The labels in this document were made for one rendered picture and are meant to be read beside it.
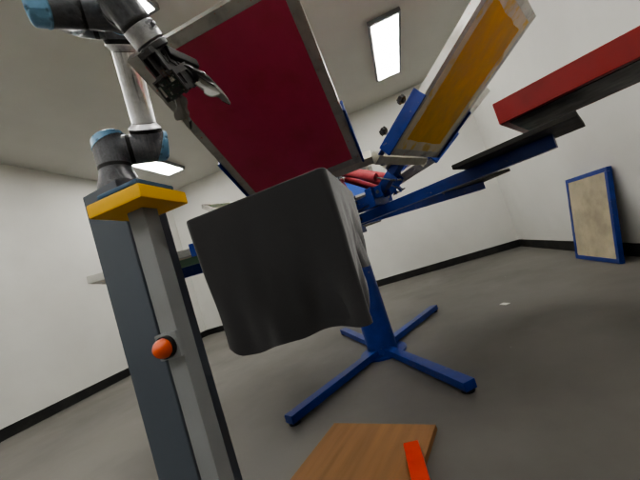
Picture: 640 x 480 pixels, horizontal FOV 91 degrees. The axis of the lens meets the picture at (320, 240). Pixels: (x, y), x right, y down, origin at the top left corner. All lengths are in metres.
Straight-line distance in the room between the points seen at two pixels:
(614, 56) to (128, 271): 1.75
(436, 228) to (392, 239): 0.72
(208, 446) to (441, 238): 5.03
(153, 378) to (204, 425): 0.59
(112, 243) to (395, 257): 4.65
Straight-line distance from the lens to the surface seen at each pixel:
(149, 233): 0.70
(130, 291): 1.27
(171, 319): 0.69
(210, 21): 1.22
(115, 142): 1.44
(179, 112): 0.99
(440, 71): 1.59
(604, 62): 1.50
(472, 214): 5.55
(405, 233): 5.43
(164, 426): 1.33
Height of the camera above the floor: 0.72
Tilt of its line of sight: 4 degrees up
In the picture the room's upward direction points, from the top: 18 degrees counter-clockwise
